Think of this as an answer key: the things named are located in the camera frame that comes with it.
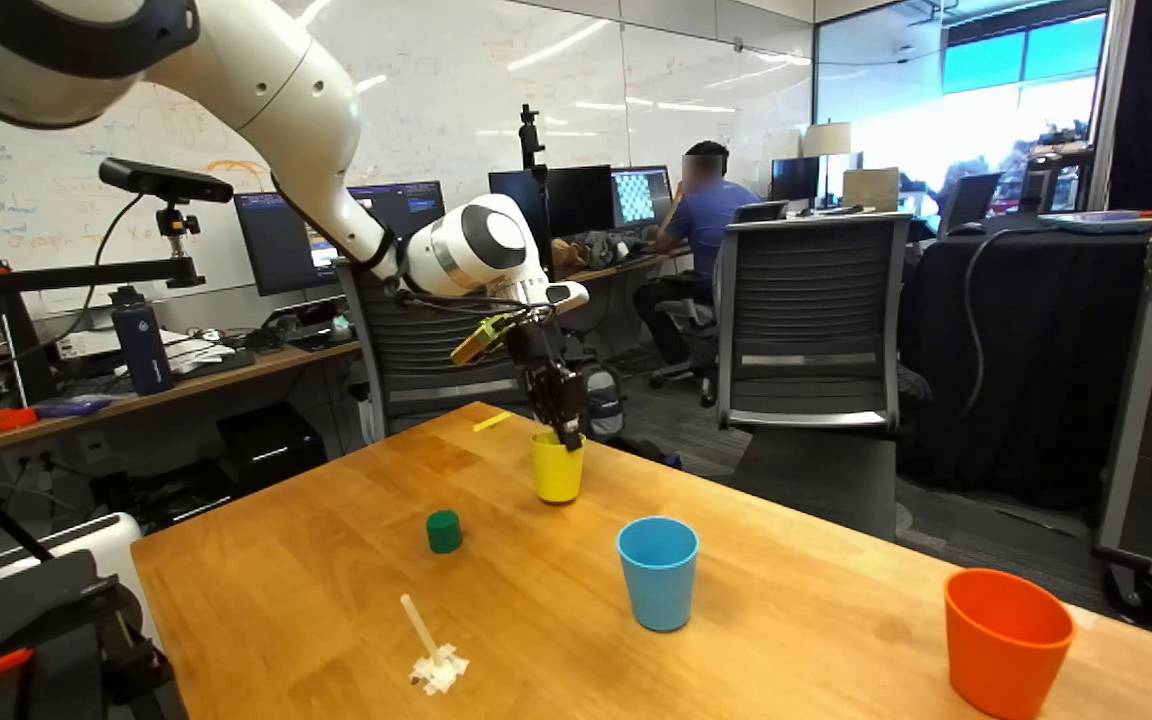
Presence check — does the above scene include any black bag orange handle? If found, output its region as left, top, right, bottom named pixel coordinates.
left=0, top=551, right=189, bottom=720

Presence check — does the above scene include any green cylinder block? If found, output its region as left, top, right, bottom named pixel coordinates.
left=424, top=507, right=462, bottom=554

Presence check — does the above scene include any white table lamp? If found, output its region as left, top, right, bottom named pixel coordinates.
left=796, top=118, right=857, bottom=205

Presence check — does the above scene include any orange plastic cup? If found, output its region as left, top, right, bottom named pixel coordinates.
left=938, top=562, right=1076, bottom=720

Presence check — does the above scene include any black monitor back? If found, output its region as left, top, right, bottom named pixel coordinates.
left=486, top=165, right=621, bottom=242

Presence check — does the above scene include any dark computer monitor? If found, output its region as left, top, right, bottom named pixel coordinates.
left=348, top=176, right=448, bottom=242

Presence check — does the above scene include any wooden office desk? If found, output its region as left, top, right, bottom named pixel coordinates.
left=0, top=337, right=368, bottom=469

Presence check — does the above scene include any black camera on stand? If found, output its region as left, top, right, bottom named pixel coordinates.
left=96, top=157, right=236, bottom=242

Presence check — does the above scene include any wrist camera with yellow mount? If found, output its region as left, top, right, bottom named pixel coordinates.
left=448, top=312, right=535, bottom=371

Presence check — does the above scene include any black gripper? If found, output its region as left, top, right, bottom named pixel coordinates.
left=500, top=312, right=586, bottom=456

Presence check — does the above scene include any white cable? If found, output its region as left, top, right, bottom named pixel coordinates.
left=954, top=223, right=1009, bottom=419

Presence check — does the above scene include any blue plastic cup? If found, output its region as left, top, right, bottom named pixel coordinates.
left=612, top=513, right=704, bottom=635

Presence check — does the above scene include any grey mesh office chair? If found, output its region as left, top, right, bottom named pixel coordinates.
left=710, top=211, right=916, bottom=520
left=331, top=254, right=555, bottom=447

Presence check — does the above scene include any seated person blue shirt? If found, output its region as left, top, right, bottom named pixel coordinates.
left=631, top=136, right=763, bottom=392

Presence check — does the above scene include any cardboard box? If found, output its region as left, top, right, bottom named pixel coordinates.
left=840, top=165, right=905, bottom=216

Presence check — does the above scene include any white storage box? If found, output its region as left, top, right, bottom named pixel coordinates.
left=0, top=513, right=160, bottom=642

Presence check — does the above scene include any computer monitor with windows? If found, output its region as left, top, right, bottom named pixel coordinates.
left=230, top=188, right=348, bottom=298

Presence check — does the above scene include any clear crumpled tape piece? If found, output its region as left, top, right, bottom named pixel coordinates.
left=394, top=591, right=471, bottom=699

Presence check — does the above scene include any monitor with bright screen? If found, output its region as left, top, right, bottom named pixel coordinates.
left=608, top=160, right=674, bottom=230

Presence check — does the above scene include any yellow plastic cup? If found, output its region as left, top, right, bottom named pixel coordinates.
left=528, top=433, right=586, bottom=507

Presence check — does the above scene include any black cloth covered table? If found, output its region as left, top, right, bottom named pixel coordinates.
left=897, top=221, right=1152, bottom=500

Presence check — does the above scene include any dark blue water bottle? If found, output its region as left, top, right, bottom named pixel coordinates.
left=107, top=284, right=171, bottom=397

